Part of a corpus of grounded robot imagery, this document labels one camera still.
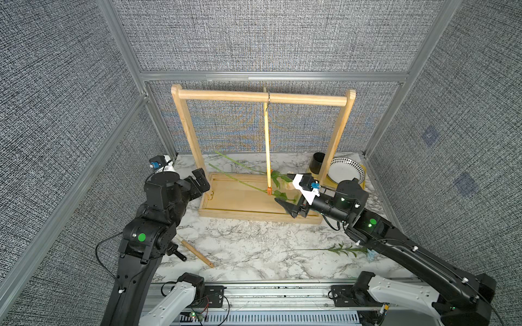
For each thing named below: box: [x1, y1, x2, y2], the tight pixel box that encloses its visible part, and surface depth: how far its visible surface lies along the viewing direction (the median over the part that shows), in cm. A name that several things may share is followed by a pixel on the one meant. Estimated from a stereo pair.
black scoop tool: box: [165, 241, 187, 262], surface depth 85 cm
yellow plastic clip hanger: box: [263, 92, 272, 188], surface depth 65 cm
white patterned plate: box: [327, 156, 365, 185], surface depth 114 cm
